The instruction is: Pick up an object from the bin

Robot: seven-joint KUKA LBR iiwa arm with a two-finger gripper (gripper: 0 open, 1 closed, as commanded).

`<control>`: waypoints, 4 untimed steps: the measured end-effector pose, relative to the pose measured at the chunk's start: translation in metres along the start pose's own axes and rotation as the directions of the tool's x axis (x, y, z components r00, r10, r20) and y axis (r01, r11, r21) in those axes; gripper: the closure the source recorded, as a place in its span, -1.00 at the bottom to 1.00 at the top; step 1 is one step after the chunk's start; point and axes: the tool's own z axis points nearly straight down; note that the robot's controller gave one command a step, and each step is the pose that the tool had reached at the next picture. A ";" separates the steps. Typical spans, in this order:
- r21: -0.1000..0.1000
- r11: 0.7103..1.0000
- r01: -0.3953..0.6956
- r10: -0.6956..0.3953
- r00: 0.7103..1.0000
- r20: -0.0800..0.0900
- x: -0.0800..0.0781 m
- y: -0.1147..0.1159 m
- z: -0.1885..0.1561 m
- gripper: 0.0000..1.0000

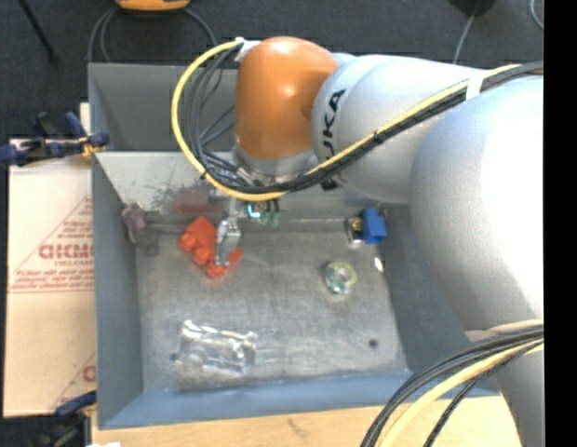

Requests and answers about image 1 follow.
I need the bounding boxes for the orange toy block figure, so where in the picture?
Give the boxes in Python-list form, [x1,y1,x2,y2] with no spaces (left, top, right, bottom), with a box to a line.
[178,215,245,279]

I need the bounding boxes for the grey metal bin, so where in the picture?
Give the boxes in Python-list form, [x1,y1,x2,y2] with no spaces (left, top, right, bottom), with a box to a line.
[87,61,500,430]

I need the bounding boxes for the purple and grey small toy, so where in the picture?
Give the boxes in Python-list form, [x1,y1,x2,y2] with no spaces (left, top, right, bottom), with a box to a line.
[121,201,161,257]

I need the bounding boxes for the clear plastic packet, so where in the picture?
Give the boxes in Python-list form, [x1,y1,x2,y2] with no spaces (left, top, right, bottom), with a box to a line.
[169,319,260,380]

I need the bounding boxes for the clear green glass object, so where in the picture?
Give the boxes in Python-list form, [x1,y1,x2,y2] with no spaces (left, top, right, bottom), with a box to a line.
[323,260,358,296]

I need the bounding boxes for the blue and silver small object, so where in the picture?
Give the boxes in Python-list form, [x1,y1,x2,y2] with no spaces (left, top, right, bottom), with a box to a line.
[345,207,388,247]

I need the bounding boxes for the brown cardboard board red print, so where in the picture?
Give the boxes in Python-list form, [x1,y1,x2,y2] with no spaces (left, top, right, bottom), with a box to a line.
[1,136,98,419]

